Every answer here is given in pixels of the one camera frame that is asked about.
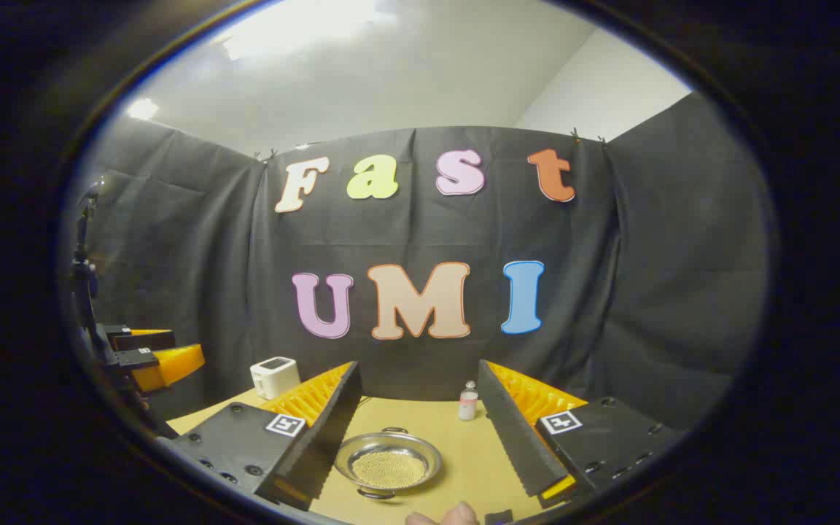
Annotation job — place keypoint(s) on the white toaster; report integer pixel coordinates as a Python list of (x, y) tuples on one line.
[(274, 379)]

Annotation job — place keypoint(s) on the stainless steel pot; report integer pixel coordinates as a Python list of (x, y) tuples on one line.
[(420, 448)]

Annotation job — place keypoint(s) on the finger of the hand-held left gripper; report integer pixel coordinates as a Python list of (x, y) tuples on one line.
[(172, 368), (146, 340)]

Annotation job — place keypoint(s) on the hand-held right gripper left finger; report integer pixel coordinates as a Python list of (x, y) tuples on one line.
[(332, 430)]

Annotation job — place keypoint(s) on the black backdrop cloth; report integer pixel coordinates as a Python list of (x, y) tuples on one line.
[(609, 292)]

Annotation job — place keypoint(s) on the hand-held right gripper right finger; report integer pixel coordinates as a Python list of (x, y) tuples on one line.
[(511, 430)]

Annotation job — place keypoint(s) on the pile of yellow soybeans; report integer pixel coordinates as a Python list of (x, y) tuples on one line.
[(389, 470)]

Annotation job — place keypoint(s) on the small clear pink-label bottle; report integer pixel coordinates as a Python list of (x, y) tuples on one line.
[(468, 405)]

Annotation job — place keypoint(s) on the ceiling light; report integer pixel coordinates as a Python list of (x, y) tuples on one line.
[(143, 109)]

